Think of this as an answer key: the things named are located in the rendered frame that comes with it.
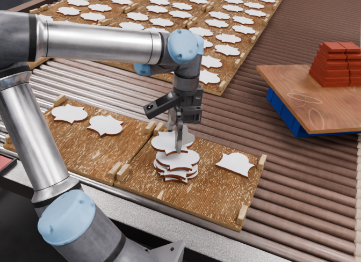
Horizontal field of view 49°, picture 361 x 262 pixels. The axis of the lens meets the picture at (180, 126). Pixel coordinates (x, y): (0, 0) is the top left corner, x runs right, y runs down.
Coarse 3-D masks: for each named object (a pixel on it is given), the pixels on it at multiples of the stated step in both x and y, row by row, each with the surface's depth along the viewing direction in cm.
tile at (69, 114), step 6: (54, 108) 150; (60, 108) 150; (66, 108) 151; (72, 108) 151; (78, 108) 152; (54, 114) 147; (60, 114) 147; (66, 114) 148; (72, 114) 148; (78, 114) 148; (84, 114) 149; (54, 120) 144; (60, 120) 145; (66, 120) 145; (72, 120) 145; (78, 120) 146; (84, 120) 147
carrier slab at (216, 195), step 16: (208, 144) 143; (144, 160) 132; (208, 160) 136; (256, 160) 138; (128, 176) 125; (144, 176) 126; (208, 176) 129; (224, 176) 130; (240, 176) 130; (256, 176) 131; (144, 192) 120; (160, 192) 121; (176, 192) 121; (192, 192) 122; (208, 192) 123; (224, 192) 123; (240, 192) 124; (176, 208) 118; (192, 208) 116; (208, 208) 117; (224, 208) 118; (240, 208) 118; (224, 224) 113
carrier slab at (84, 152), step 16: (48, 112) 150; (96, 112) 153; (112, 112) 154; (64, 128) 142; (80, 128) 143; (128, 128) 146; (144, 128) 147; (64, 144) 135; (80, 144) 136; (96, 144) 137; (112, 144) 137; (128, 144) 138; (64, 160) 128; (80, 160) 129; (96, 160) 130; (112, 160) 131; (128, 160) 132; (96, 176) 124
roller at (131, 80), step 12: (60, 60) 190; (96, 72) 184; (108, 72) 183; (144, 84) 178; (228, 108) 168; (240, 108) 169; (264, 120) 164; (276, 120) 164; (348, 144) 156; (360, 144) 155
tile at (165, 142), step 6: (162, 132) 129; (168, 132) 129; (174, 132) 129; (156, 138) 126; (162, 138) 126; (168, 138) 126; (174, 138) 126; (156, 144) 123; (162, 144) 124; (168, 144) 124; (174, 144) 124; (186, 144) 124; (192, 144) 126; (156, 150) 123; (162, 150) 122; (168, 150) 121; (174, 150) 121; (186, 150) 122
